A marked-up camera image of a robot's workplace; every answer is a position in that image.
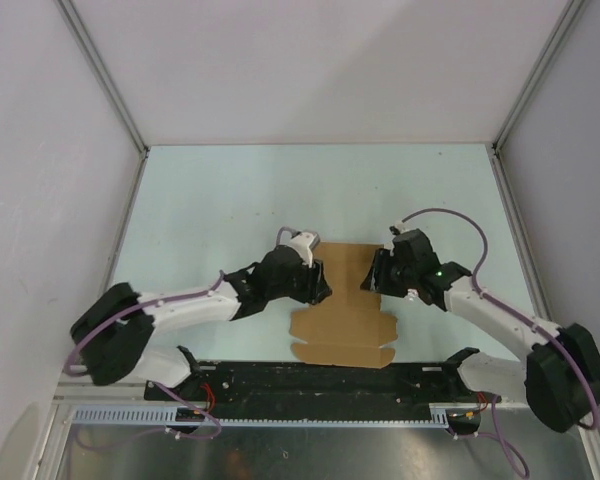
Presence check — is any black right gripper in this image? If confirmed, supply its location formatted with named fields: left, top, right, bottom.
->
left=360, top=247, right=418, bottom=298

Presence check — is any brown cardboard box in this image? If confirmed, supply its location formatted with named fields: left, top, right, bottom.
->
left=290, top=243, right=398, bottom=369

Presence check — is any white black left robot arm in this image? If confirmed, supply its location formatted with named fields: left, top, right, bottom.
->
left=69, top=246, right=332, bottom=400

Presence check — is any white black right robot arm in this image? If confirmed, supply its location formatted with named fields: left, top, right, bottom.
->
left=360, top=226, right=600, bottom=433

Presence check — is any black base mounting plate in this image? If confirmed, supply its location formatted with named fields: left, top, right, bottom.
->
left=171, top=361, right=477, bottom=406

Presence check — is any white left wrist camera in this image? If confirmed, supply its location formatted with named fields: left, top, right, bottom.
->
left=287, top=231, right=320, bottom=267

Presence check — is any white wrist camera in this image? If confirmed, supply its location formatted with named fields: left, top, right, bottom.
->
left=389, top=221, right=409, bottom=236
left=287, top=231, right=320, bottom=267

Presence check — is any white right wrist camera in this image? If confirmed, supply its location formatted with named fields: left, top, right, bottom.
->
left=389, top=221, right=409, bottom=236

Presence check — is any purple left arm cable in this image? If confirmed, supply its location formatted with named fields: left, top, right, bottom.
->
left=62, top=227, right=301, bottom=377

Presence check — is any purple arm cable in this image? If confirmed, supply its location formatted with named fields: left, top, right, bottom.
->
left=62, top=227, right=301, bottom=377
left=402, top=208, right=600, bottom=431

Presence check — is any grey slotted cable duct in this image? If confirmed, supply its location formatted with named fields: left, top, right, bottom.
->
left=72, top=405, right=449, bottom=429

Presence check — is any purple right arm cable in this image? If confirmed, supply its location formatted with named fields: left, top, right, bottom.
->
left=402, top=208, right=600, bottom=431

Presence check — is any left aluminium frame post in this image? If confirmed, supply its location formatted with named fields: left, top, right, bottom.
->
left=54, top=0, right=148, bottom=155

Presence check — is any aluminium frame post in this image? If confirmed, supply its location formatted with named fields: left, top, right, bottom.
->
left=492, top=0, right=590, bottom=154
left=54, top=0, right=148, bottom=155

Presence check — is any right aluminium frame post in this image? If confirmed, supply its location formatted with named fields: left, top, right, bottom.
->
left=492, top=0, right=590, bottom=154

